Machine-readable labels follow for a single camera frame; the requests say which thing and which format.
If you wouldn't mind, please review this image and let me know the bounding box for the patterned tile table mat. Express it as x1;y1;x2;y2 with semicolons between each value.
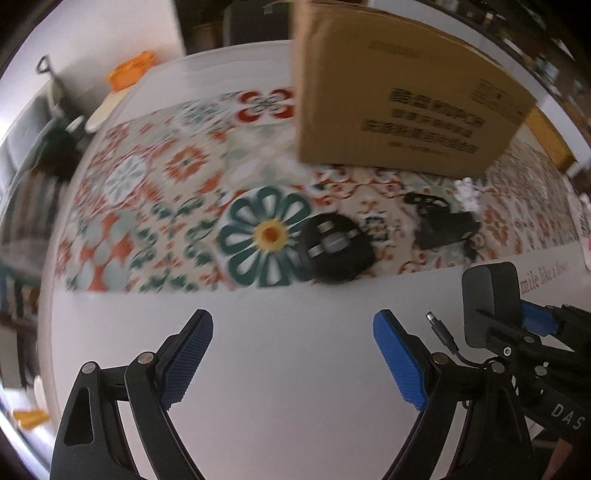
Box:
54;87;583;294

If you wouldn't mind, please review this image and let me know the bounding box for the black usb hub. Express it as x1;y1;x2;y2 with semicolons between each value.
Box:
404;192;481;262

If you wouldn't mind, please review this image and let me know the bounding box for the white side table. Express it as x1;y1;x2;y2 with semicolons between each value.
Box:
84;88;129;134

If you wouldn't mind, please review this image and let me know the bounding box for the brown cardboard box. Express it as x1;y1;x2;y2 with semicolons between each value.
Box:
291;1;536;178

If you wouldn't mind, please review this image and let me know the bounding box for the orange plastic crate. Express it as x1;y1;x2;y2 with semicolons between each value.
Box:
107;50;156;92

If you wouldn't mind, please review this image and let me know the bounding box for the white rabbit figurine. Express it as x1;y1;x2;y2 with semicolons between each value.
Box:
454;177;481;214

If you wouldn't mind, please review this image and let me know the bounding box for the black chair centre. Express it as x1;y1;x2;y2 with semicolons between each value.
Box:
222;0;290;47

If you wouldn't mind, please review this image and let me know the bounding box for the black round remote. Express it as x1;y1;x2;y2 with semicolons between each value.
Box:
297;213;377;284

